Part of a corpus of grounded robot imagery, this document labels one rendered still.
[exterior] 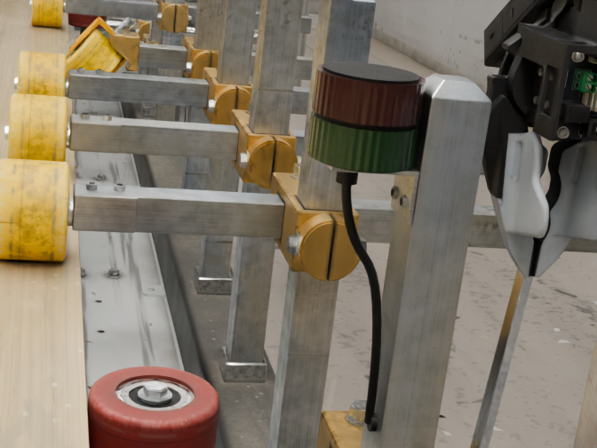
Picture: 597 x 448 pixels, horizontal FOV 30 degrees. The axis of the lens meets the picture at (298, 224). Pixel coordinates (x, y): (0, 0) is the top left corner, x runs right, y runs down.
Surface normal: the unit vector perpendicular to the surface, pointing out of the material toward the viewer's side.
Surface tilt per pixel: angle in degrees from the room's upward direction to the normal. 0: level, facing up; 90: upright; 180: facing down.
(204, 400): 0
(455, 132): 90
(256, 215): 90
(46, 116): 46
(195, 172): 90
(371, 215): 90
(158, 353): 0
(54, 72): 51
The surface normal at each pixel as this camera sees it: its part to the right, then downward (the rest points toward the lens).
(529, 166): -0.98, 0.00
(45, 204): 0.23, -0.13
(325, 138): -0.66, 0.15
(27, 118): 0.22, -0.35
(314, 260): 0.20, 0.31
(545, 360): 0.11, -0.95
